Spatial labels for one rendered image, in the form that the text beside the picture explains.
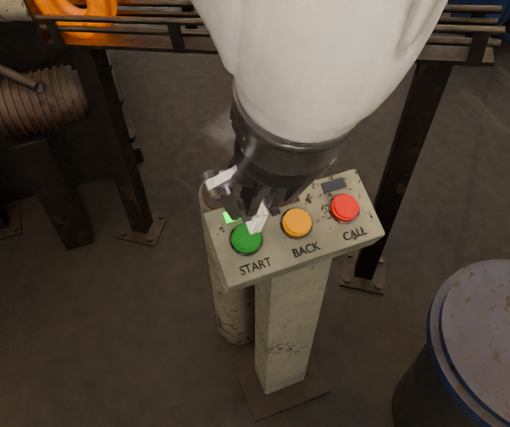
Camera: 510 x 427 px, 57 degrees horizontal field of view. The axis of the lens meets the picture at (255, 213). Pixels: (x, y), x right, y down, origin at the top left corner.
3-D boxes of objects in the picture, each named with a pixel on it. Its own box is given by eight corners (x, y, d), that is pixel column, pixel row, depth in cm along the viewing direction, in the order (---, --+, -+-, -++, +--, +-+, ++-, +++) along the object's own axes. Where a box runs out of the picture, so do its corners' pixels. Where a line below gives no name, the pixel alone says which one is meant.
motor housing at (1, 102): (52, 224, 141) (-35, 71, 99) (124, 204, 146) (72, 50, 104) (57, 258, 133) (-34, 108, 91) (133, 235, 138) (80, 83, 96)
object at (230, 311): (211, 311, 123) (189, 174, 82) (253, 296, 126) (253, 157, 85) (225, 352, 116) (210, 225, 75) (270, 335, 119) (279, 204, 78)
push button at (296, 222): (277, 216, 66) (279, 212, 65) (302, 208, 67) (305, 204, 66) (287, 242, 65) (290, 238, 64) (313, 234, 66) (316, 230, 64)
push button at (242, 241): (227, 231, 65) (228, 228, 63) (254, 224, 66) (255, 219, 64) (236, 258, 64) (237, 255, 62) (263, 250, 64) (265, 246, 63)
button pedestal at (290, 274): (220, 362, 114) (196, 198, 66) (309, 329, 120) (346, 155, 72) (243, 427, 105) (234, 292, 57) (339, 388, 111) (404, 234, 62)
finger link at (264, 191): (277, 180, 41) (263, 185, 41) (258, 221, 51) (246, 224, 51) (262, 142, 42) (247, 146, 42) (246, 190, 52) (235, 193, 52)
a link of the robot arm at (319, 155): (214, 42, 31) (211, 93, 37) (261, 162, 29) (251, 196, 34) (336, 16, 33) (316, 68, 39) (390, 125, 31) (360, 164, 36)
